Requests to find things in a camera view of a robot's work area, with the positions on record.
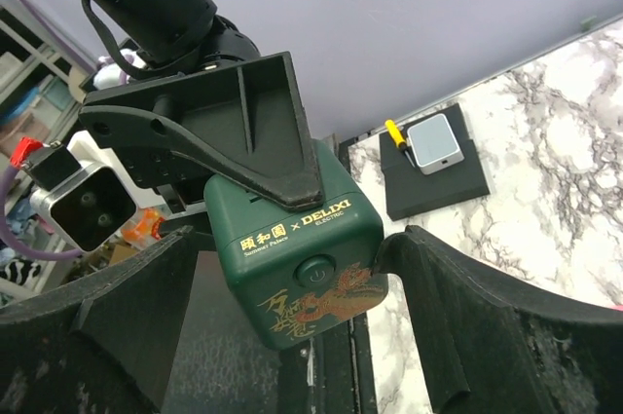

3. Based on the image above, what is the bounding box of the green cube socket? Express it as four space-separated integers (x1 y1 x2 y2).
204 141 388 350

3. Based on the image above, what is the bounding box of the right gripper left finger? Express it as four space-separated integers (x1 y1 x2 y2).
1 227 198 413

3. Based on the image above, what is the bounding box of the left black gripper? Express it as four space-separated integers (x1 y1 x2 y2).
79 52 324 212

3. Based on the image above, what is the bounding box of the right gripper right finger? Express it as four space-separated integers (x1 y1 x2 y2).
375 226 622 413

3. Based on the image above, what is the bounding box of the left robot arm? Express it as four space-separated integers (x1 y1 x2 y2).
79 0 324 211

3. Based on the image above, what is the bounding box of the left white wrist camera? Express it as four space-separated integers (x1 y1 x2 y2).
1 136 137 261

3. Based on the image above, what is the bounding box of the black foam mat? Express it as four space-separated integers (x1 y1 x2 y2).
380 104 490 221

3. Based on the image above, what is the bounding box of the grey white rectangular box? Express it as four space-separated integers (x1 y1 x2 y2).
407 114 464 175

